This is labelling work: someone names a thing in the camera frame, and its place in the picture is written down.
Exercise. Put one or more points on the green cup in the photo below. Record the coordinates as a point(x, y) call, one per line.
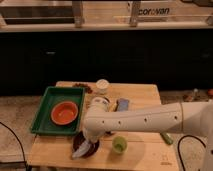
point(119, 144)

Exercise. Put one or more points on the red dried chili bunch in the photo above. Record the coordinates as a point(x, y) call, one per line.
point(87, 88)

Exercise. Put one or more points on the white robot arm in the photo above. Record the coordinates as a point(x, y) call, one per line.
point(195, 118)

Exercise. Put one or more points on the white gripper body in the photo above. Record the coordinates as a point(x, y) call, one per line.
point(93, 135)

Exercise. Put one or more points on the grey towel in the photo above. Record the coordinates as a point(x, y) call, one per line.
point(82, 149)

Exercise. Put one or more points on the purple bowl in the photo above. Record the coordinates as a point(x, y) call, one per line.
point(78, 140)

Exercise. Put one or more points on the green marker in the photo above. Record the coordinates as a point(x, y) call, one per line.
point(168, 140)

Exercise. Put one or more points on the white cup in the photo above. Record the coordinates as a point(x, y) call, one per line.
point(102, 86)

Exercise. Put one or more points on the blue sponge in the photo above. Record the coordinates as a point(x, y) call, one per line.
point(122, 104)

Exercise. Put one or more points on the wooden shelf rack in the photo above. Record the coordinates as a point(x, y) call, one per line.
point(86, 15)

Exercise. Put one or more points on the green plastic tray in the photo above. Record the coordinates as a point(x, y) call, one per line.
point(42, 123)

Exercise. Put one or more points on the orange bowl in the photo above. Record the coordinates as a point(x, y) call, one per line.
point(64, 113)

